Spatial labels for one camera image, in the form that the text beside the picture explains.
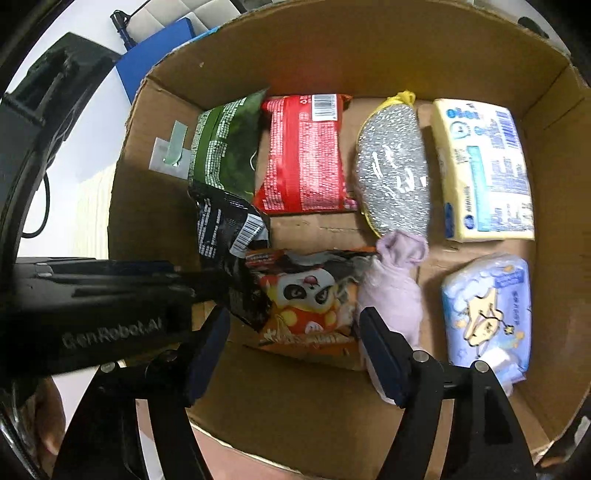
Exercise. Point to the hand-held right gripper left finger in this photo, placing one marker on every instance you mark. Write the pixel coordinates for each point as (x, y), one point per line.
(207, 350)

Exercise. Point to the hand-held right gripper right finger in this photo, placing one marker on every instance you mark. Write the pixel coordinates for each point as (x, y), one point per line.
(383, 355)

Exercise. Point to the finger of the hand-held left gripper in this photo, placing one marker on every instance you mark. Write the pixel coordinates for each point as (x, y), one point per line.
(203, 284)

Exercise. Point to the black snack packet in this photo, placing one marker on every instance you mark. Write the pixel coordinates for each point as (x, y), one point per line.
(221, 230)

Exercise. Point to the purple sock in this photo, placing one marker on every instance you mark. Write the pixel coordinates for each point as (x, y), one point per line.
(392, 281)

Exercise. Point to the cardboard box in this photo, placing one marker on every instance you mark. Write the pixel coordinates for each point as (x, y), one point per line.
(286, 406)

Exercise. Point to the orange panda snack packet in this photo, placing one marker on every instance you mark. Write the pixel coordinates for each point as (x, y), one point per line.
(300, 295)

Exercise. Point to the blue tissue pack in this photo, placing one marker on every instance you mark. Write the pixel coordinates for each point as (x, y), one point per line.
(485, 314)

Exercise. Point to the green snack packet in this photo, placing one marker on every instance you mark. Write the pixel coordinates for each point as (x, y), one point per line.
(226, 143)

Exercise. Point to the red snack packet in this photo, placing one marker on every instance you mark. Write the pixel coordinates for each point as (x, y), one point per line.
(300, 157)

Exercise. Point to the silver scouring pad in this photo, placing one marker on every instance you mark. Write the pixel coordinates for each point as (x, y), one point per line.
(392, 170)

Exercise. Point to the yellow wet wipes pack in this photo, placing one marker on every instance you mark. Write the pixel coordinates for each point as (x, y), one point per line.
(485, 175)

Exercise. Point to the striped tablecloth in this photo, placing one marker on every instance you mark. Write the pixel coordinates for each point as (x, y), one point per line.
(94, 217)

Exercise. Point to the blue foam mat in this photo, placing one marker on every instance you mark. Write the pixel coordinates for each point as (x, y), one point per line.
(152, 55)

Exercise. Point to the black plastic device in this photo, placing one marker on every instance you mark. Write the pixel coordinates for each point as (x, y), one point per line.
(60, 74)

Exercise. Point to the white cushioned panel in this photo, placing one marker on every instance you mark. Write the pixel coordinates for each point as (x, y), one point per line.
(194, 11)

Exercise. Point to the black metal frame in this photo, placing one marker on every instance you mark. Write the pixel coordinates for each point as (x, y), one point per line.
(121, 21)

